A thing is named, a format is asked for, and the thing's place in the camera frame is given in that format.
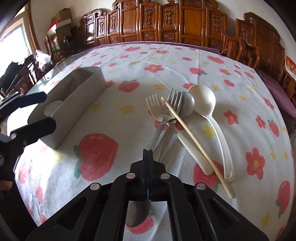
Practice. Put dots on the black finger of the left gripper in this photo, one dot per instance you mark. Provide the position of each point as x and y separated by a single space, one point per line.
29 134

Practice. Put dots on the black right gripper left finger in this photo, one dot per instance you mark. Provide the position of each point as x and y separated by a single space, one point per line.
140 185

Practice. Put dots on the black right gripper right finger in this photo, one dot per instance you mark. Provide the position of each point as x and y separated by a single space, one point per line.
156 187

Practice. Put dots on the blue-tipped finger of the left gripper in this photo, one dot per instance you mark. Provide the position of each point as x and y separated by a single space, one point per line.
16 100

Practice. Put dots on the metal fork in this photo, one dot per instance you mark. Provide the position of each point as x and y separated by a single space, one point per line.
167 129

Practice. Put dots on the dark wooden chair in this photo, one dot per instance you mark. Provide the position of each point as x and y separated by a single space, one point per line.
20 76

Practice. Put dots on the white spoon in organizer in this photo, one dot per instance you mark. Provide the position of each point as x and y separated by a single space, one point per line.
52 107

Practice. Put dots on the white plastic bag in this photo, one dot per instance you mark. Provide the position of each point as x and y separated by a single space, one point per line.
43 60

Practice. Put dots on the grey utensil organizer box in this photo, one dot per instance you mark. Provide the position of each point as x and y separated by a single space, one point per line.
78 90

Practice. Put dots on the cream plastic fork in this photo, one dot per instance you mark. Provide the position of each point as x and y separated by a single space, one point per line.
194 152

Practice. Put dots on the wooden chopstick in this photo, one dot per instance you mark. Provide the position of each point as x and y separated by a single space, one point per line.
203 151

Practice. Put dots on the strawberry flower tablecloth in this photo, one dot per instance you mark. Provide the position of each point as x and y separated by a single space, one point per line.
115 129

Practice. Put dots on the stacked cardboard boxes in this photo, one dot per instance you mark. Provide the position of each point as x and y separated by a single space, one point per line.
59 28

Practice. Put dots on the cream plastic spoon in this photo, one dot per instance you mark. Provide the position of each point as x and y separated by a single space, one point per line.
205 102

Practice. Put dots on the purple bench cushion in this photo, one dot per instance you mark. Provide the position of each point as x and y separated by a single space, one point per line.
278 93

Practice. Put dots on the red sign card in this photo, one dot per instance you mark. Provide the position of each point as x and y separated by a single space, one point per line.
290 67

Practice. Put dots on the metal spoon with face handle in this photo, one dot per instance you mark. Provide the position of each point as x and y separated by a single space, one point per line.
182 103

